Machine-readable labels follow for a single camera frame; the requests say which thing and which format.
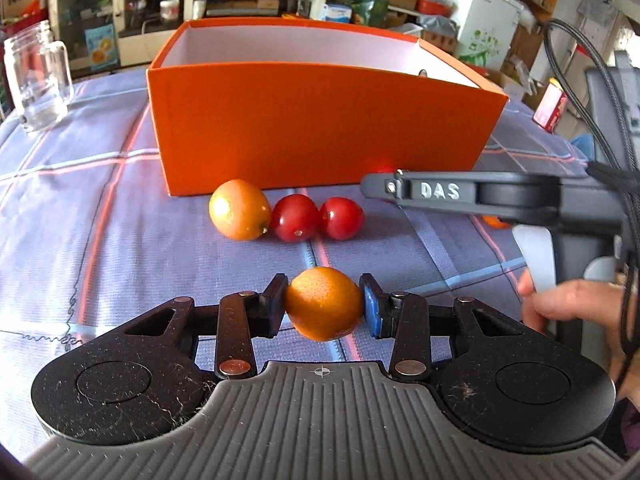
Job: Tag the red plastic basin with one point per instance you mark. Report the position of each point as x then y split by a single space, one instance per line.
435 6

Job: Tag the orange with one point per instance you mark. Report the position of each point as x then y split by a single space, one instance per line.
322 305
240 210
494 220

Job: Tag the person's right hand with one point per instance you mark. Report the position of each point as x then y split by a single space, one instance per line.
580 305

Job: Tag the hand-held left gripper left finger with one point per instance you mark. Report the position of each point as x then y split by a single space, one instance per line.
275 302

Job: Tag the glass jar mug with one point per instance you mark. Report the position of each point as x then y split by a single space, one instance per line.
37 85

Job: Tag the red tomato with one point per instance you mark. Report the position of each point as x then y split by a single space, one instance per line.
342 217
295 217

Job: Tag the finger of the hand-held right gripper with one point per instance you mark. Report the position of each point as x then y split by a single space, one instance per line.
430 190

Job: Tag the small white refrigerator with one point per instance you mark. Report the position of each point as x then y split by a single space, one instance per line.
485 20

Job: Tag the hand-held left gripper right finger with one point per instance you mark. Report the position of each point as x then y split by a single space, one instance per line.
371 305

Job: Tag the blue plaid tablecloth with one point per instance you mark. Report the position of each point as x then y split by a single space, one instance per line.
100 220

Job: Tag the white plastic jar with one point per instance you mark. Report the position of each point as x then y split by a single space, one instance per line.
169 8

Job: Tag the white glass door cabinet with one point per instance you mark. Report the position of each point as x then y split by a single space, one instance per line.
120 20

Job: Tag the grey patterned cloth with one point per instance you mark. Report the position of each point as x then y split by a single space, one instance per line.
597 12

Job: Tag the orange cardboard box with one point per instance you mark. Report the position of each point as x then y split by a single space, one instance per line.
300 125

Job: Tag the green foil bag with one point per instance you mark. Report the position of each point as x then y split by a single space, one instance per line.
371 12

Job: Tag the red white carton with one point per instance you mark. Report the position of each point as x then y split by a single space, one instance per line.
550 110

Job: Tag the blue and white carton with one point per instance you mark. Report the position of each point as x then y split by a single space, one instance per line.
336 13

